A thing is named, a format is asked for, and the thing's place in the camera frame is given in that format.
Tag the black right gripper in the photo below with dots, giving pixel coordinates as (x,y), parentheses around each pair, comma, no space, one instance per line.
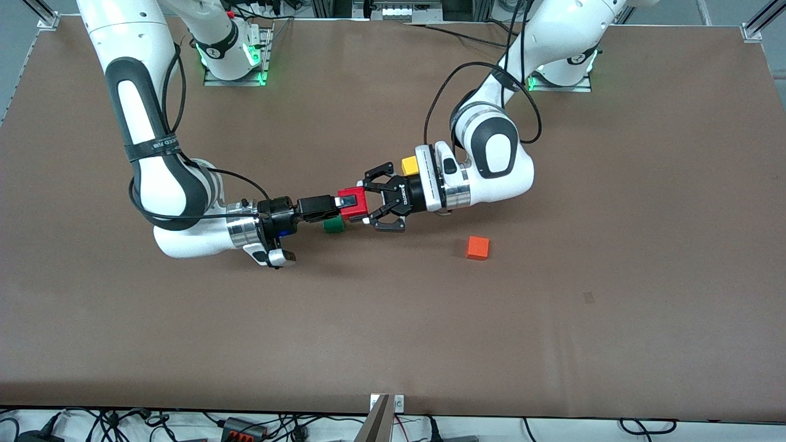
(279,213)

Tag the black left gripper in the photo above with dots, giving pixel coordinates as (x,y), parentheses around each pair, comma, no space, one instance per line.
(409,196)

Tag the red wooden block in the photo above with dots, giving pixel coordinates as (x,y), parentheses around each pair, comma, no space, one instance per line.
(353,202)

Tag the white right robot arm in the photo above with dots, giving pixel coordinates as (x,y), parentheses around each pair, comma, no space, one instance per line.
(147,184)

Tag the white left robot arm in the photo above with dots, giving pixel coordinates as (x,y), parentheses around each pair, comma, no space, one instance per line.
(497,153)

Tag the green wooden block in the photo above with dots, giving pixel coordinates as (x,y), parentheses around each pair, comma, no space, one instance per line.
(333,227)

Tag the yellow wooden block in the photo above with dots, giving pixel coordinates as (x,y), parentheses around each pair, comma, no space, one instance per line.
(409,166)

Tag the orange wooden block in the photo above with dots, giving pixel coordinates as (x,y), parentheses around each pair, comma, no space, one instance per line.
(477,248)

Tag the white terminal block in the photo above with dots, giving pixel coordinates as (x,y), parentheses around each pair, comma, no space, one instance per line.
(405,12)

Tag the grey metal bar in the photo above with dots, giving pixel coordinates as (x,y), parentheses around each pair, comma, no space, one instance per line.
(376,423)

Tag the orange black connector box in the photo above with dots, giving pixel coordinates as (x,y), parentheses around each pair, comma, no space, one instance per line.
(242,433)

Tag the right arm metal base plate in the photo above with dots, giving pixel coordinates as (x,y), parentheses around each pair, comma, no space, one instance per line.
(233,82)

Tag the small white bracket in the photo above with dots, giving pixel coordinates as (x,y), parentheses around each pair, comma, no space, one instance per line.
(399,403)

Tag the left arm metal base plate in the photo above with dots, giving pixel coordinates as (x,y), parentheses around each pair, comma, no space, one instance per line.
(577,88)

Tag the aluminium corner bracket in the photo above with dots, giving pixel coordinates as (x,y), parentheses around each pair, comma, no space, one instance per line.
(752,32)
(49,21)

